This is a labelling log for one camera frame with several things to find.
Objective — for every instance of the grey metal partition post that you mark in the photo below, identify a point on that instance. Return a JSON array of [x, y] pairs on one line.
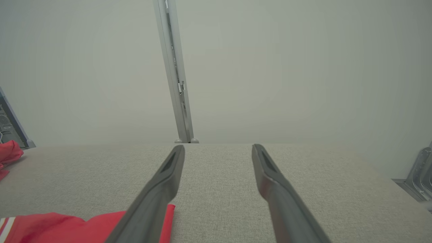
[[173, 67]]

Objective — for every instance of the grey fabric sofa cushion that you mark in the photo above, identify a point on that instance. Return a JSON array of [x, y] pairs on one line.
[[219, 202]]

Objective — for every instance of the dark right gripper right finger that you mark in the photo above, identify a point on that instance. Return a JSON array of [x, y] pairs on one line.
[[290, 219]]

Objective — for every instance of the red shorts with white stripe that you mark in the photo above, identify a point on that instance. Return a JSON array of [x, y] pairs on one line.
[[10, 153]]

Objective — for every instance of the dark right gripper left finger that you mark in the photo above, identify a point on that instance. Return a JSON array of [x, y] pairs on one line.
[[152, 209]]

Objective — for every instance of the red Bulls jersey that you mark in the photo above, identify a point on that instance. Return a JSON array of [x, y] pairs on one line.
[[60, 229]]

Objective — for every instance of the grey metal stand leg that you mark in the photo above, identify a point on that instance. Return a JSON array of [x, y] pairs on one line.
[[15, 125]]

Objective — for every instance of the silver metal stand with casters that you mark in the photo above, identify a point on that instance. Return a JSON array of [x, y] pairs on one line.
[[420, 175]]

